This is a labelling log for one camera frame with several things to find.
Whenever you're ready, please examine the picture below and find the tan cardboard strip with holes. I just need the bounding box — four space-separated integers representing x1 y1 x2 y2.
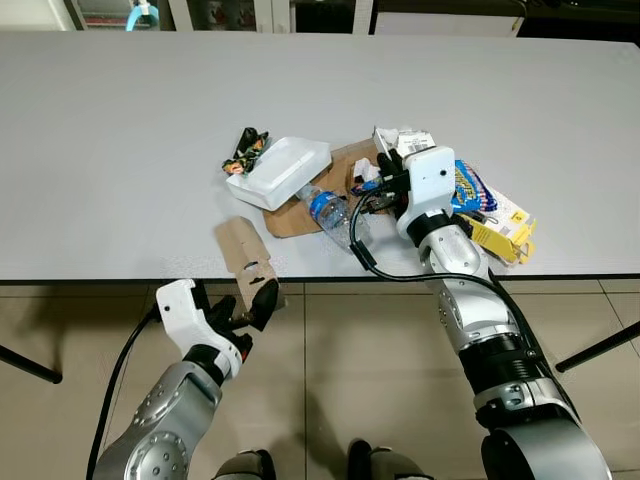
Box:
214 215 287 313

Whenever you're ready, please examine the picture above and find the small white printed carton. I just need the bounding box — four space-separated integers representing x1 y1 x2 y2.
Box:
371 125 439 161

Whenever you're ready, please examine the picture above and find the brown cardboard sheet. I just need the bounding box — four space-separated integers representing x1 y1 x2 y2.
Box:
261 137 403 240

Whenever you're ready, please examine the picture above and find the clear plastic bottle blue label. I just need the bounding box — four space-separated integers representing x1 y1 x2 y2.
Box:
296 183 373 253

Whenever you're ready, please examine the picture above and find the white foam food box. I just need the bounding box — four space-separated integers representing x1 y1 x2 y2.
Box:
224 137 334 212

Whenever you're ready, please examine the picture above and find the yellow cardboard box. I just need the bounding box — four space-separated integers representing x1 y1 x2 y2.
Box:
458 185 538 266

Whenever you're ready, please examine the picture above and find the robot left leg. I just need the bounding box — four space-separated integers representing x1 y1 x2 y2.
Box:
211 449 277 480

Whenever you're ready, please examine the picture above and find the robot leg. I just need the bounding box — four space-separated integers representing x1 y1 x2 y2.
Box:
344 438 433 480
211 449 277 480

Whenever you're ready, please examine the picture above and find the dark crumpled snack wrapper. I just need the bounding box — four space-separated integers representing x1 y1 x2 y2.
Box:
221 127 272 177

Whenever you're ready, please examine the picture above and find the small white table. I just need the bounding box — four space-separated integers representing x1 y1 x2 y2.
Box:
372 11 527 39

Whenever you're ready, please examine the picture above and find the robot right leg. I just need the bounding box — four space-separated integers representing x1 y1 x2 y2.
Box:
344 438 433 480

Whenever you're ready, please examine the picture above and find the white glass door cabinet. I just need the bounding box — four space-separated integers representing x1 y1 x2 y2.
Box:
62 0 377 33

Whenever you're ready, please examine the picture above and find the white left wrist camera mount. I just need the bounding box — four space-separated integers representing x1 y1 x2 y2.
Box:
155 279 245 363

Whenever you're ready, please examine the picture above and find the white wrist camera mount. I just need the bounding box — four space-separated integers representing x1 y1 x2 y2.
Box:
155 279 245 363
397 146 459 243

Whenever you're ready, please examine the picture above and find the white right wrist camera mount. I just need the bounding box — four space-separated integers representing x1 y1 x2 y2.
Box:
397 146 459 243

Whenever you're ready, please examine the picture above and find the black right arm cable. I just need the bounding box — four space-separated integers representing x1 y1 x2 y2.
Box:
347 190 521 331

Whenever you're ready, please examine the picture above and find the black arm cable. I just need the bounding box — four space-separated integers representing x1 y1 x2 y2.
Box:
347 190 521 331
86 305 163 480

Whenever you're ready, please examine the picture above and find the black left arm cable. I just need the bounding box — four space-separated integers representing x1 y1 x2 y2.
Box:
86 305 163 480

